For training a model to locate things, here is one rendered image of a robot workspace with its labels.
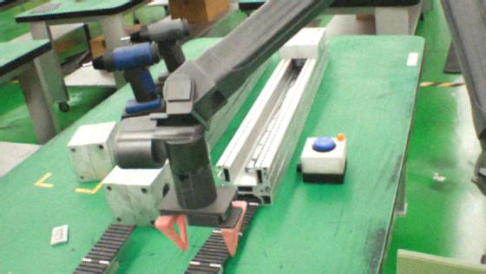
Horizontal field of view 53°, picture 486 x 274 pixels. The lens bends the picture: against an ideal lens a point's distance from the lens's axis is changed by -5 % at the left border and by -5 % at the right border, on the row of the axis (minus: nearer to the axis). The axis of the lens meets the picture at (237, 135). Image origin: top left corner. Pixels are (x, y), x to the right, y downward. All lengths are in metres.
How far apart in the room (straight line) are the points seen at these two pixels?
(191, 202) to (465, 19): 0.44
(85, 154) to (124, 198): 0.22
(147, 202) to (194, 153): 0.28
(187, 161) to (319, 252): 0.28
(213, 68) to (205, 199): 0.18
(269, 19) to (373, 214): 0.40
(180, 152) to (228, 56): 0.14
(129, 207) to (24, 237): 0.23
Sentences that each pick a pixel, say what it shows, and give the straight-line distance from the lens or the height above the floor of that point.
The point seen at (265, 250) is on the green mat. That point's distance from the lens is 0.85.
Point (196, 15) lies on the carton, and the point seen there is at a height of 0.29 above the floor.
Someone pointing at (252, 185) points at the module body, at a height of 0.82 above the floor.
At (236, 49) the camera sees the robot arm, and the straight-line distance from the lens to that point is 0.69.
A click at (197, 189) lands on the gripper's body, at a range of 0.69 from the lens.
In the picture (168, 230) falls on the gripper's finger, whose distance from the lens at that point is 0.74.
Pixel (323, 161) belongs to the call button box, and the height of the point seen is 0.83.
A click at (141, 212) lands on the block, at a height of 0.81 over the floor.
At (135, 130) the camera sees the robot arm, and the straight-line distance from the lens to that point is 0.71.
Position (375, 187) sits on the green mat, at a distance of 0.98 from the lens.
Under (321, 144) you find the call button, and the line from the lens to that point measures 0.98.
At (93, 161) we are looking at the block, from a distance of 1.13.
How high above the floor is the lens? 1.32
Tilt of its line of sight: 26 degrees down
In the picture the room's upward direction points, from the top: 9 degrees counter-clockwise
